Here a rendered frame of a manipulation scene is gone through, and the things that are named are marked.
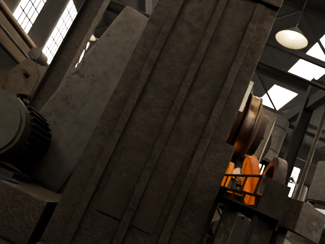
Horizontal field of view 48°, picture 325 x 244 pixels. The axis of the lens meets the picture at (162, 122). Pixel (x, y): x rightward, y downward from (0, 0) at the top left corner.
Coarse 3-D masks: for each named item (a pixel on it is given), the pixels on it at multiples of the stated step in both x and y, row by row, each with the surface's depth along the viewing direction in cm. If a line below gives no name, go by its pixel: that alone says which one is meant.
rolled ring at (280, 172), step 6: (270, 162) 126; (276, 162) 118; (282, 162) 117; (270, 168) 125; (276, 168) 115; (282, 168) 114; (270, 174) 126; (276, 174) 113; (282, 174) 113; (264, 180) 127; (276, 180) 112; (282, 180) 112; (264, 186) 127; (258, 192) 125
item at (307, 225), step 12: (288, 204) 166; (300, 204) 162; (288, 216) 163; (300, 216) 160; (312, 216) 165; (324, 216) 170; (288, 228) 161; (300, 228) 160; (312, 228) 165; (276, 240) 171; (312, 240) 166
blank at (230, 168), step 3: (231, 162) 209; (231, 165) 205; (234, 165) 206; (228, 168) 203; (231, 168) 203; (228, 171) 202; (231, 171) 203; (225, 177) 202; (228, 177) 202; (228, 180) 202; (222, 183) 204; (228, 183) 203
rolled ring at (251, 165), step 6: (246, 156) 142; (252, 156) 138; (246, 162) 141; (252, 162) 134; (258, 162) 134; (246, 168) 144; (252, 168) 132; (258, 168) 132; (252, 180) 131; (246, 186) 145; (252, 186) 131; (252, 192) 131; (246, 198) 138; (252, 198) 132; (252, 204) 137
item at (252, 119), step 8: (256, 104) 221; (256, 112) 217; (248, 120) 215; (256, 120) 214; (248, 128) 214; (240, 136) 215; (248, 136) 215; (240, 144) 217; (240, 152) 219; (232, 160) 229
